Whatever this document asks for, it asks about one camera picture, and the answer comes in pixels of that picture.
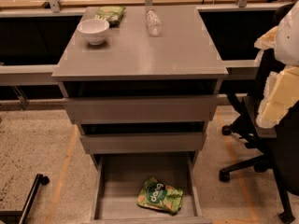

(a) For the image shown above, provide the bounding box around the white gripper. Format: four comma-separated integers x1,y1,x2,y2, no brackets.
254,26,299,124

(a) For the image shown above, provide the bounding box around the green dang rice chip bag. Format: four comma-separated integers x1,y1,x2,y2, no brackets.
136,176,183,214

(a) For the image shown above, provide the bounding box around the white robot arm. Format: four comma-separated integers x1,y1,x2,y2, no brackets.
254,2,299,129

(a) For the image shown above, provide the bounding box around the grey drawer cabinet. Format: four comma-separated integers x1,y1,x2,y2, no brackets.
51,5,229,179

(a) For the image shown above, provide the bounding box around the grey middle drawer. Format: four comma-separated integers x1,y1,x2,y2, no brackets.
80,133,206,154

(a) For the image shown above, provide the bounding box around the grey open bottom drawer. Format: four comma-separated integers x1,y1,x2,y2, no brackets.
89,153,212,224

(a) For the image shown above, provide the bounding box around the green snack bag on counter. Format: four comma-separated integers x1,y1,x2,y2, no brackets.
95,6,125,25

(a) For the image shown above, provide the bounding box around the grey top drawer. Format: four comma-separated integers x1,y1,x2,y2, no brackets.
64,95,217,124

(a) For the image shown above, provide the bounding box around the black office chair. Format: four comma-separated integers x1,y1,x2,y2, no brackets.
219,2,299,224

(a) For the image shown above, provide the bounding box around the clear plastic water bottle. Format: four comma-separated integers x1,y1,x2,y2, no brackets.
146,9,163,36

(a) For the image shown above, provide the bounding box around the white ceramic bowl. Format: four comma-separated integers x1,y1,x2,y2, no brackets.
77,19,109,45

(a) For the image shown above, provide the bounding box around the black wheeled stand leg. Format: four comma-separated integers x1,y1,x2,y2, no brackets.
0,174,50,224

